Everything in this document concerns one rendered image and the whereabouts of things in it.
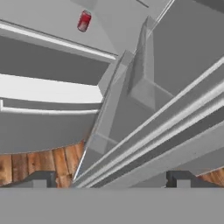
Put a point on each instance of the grey fridge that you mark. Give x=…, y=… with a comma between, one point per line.
x=43, y=67

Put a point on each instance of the white fridge shelf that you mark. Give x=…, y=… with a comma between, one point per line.
x=43, y=89
x=55, y=40

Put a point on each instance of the red soda can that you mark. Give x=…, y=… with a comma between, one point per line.
x=84, y=21

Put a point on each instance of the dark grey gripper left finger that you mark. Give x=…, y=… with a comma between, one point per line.
x=40, y=178

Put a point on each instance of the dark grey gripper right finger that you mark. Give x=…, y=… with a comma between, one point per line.
x=178, y=176

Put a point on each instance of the grey fridge drawer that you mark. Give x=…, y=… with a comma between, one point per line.
x=38, y=131

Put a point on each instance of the grey fridge door bin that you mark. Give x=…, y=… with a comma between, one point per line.
x=144, y=73
x=112, y=116

